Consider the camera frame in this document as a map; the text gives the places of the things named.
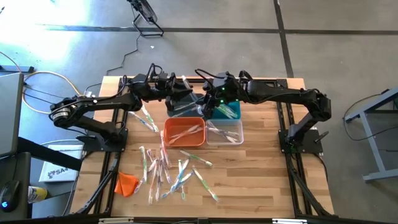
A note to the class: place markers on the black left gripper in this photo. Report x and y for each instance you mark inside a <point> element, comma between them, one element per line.
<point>164,88</point>

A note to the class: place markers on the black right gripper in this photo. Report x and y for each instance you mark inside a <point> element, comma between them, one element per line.
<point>225,87</point>

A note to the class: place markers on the green white toothbrush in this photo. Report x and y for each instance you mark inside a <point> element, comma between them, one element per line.
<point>233,110</point>
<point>149,118</point>
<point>143,163</point>
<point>182,193</point>
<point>205,183</point>
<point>196,158</point>
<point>222,110</point>

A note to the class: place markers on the blue white toothbrush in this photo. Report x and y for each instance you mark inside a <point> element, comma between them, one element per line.
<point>179,174</point>
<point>141,120</point>
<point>183,105</point>
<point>177,185</point>
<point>186,111</point>

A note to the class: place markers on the purple white toothbrush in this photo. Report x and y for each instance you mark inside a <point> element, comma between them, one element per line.
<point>211,125</point>
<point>168,175</point>
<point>150,155</point>

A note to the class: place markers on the pink white toothbrush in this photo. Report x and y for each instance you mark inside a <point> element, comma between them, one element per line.
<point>199,130</point>
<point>177,139</point>
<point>138,186</point>
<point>164,149</point>

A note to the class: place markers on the clear toothbrush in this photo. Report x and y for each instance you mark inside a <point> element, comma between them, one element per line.
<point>235,134</point>

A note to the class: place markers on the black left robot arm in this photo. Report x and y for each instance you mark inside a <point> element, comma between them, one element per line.
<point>102,101</point>

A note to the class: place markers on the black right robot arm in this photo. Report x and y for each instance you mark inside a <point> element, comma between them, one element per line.
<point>280,93</point>

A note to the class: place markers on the teal plastic bin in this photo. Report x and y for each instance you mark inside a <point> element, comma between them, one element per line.
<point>217,116</point>

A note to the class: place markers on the dark green plastic bin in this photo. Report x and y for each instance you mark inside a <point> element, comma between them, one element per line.
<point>174,113</point>

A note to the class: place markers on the clear plastic bin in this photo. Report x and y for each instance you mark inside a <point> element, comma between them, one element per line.
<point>236,124</point>

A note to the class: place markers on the orange plastic bin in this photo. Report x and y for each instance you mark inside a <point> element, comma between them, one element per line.
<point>174,124</point>

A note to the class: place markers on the black floor fan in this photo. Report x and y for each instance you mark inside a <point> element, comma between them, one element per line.
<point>146,11</point>

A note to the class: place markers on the orange cloth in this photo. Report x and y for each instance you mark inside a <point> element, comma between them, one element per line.
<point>126,185</point>

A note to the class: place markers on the silver aluminium bar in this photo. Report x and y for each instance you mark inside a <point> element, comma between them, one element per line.
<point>115,221</point>
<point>289,221</point>

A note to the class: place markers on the white printed box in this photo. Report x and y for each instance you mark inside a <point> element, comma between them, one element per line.
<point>56,174</point>

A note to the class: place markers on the grey laptop computer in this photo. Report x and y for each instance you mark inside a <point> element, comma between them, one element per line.
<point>11,115</point>

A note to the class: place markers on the yellow white can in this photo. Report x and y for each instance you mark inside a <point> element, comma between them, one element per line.
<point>37,194</point>

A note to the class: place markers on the dark operator desk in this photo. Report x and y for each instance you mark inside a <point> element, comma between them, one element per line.
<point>12,168</point>

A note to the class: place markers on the black computer mouse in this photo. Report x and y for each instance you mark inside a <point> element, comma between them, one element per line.
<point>9,197</point>

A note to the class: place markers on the black aluminium table frame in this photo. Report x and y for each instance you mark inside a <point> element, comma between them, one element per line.
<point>279,118</point>

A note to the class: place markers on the black diagonal frame strut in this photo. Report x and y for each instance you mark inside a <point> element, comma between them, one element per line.
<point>311,193</point>
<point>99,186</point>

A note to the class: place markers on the grey metal desk frame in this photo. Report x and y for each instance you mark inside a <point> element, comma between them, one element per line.
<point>371,144</point>

